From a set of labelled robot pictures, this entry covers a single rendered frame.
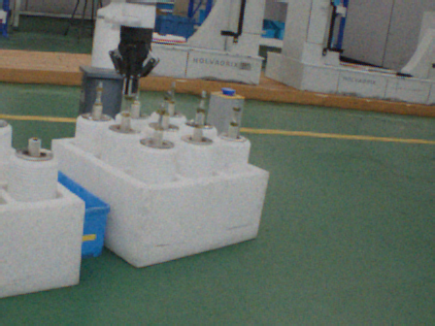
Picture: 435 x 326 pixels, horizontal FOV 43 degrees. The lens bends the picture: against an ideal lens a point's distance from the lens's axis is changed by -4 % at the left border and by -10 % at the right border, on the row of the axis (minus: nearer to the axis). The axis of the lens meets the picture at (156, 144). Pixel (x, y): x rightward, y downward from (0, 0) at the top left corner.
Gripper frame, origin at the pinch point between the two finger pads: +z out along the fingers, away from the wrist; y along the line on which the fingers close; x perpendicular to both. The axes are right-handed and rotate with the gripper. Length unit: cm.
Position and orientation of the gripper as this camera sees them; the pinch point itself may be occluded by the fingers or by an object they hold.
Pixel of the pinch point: (129, 86)
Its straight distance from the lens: 134.6
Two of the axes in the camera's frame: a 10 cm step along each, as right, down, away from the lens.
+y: -8.5, -2.3, 4.7
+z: -1.2, 9.6, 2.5
